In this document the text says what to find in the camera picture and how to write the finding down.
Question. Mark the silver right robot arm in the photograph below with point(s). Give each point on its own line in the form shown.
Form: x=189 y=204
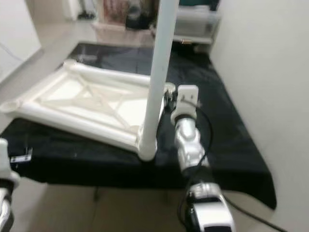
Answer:
x=193 y=150

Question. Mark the white plastic children table top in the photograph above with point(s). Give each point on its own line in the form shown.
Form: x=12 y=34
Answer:
x=58 y=94

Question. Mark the black tablecloth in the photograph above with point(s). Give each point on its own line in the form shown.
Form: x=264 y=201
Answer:
x=101 y=164

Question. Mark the clear plastic storage box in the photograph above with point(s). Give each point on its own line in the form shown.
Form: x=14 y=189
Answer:
x=198 y=24

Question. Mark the beige low platform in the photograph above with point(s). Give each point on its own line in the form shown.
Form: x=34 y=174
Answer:
x=120 y=35

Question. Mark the black bag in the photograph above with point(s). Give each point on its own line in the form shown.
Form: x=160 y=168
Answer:
x=139 y=18

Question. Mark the green round lid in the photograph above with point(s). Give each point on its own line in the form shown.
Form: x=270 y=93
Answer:
x=198 y=3

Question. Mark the orange-lidded box with red print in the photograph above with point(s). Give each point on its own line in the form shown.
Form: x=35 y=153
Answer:
x=116 y=12

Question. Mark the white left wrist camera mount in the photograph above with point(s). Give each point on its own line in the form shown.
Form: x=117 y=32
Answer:
x=5 y=159

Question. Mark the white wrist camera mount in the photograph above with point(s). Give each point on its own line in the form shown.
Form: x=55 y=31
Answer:
x=188 y=99
x=5 y=159

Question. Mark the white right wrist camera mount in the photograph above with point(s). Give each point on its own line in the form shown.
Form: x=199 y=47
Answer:
x=188 y=99

